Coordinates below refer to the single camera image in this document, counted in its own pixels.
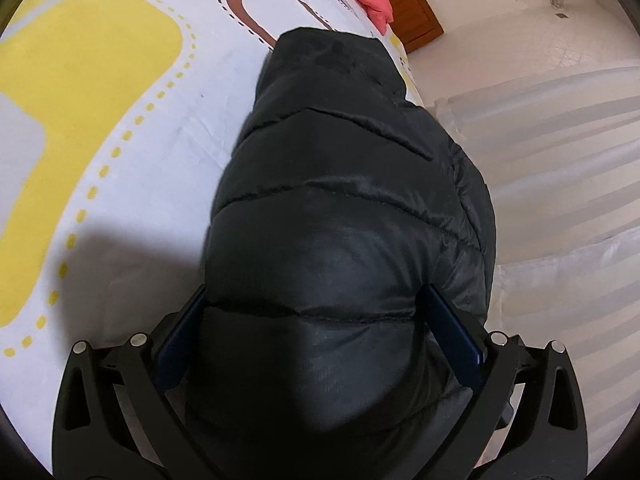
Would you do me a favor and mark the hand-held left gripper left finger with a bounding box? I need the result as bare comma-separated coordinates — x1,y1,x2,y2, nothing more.
50,285,221,480

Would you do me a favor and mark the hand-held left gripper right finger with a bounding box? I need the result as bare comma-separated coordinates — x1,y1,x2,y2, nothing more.
422,284,589,480

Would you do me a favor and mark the black puffer jacket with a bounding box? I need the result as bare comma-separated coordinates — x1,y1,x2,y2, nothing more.
185,27,497,480

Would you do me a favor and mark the white curtain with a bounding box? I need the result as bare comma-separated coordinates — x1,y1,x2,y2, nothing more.
430,62,640,480

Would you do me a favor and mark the white yellow patterned bed sheet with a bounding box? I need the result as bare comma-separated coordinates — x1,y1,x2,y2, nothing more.
0,0,427,461

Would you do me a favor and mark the wooden bed headboard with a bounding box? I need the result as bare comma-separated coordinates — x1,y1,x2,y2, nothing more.
360,0,445,55

